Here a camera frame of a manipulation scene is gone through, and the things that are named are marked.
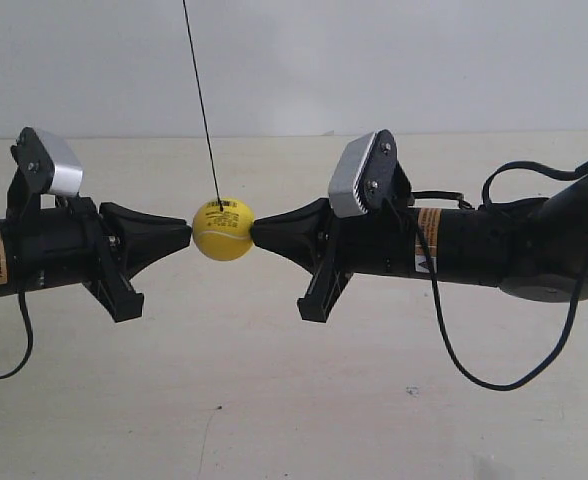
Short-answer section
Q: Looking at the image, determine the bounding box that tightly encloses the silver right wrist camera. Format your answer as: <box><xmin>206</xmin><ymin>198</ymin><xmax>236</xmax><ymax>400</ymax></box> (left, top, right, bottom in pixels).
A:
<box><xmin>328</xmin><ymin>129</ymin><xmax>400</xmax><ymax>218</ymax></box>

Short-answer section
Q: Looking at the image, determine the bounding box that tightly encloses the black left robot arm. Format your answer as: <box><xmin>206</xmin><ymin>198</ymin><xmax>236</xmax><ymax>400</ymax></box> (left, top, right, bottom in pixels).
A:
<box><xmin>0</xmin><ymin>176</ymin><xmax>192</xmax><ymax>322</ymax></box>

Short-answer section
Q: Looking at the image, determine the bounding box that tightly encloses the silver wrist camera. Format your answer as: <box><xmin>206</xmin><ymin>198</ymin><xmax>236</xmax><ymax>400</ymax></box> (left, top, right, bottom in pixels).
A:
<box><xmin>11</xmin><ymin>126</ymin><xmax>84</xmax><ymax>197</ymax></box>
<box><xmin>328</xmin><ymin>129</ymin><xmax>400</xmax><ymax>218</ymax></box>

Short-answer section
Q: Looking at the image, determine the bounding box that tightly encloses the yellow tennis ball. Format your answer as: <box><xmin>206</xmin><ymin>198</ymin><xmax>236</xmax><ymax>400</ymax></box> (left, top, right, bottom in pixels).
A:
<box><xmin>192</xmin><ymin>197</ymin><xmax>255</xmax><ymax>262</ymax></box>

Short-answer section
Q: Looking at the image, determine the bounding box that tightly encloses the thin black hanging string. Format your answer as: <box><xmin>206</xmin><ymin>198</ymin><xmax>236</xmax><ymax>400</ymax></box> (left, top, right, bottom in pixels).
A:
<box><xmin>182</xmin><ymin>0</ymin><xmax>225</xmax><ymax>213</ymax></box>

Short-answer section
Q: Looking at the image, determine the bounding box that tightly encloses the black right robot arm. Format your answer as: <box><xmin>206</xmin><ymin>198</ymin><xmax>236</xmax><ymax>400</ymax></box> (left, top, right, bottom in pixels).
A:
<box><xmin>251</xmin><ymin>162</ymin><xmax>588</xmax><ymax>322</ymax></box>

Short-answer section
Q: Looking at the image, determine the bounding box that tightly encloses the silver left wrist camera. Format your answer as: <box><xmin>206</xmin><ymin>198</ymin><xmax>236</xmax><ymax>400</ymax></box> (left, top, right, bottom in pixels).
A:
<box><xmin>11</xmin><ymin>126</ymin><xmax>84</xmax><ymax>197</ymax></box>

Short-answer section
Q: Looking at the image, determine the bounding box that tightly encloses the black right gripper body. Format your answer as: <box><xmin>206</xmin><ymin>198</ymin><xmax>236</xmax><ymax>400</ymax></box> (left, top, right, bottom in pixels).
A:
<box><xmin>297</xmin><ymin>214</ymin><xmax>353</xmax><ymax>323</ymax></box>

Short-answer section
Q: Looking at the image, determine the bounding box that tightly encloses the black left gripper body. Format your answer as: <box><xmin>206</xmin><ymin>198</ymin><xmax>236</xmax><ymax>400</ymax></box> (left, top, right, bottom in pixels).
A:
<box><xmin>69</xmin><ymin>196</ymin><xmax>144</xmax><ymax>323</ymax></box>

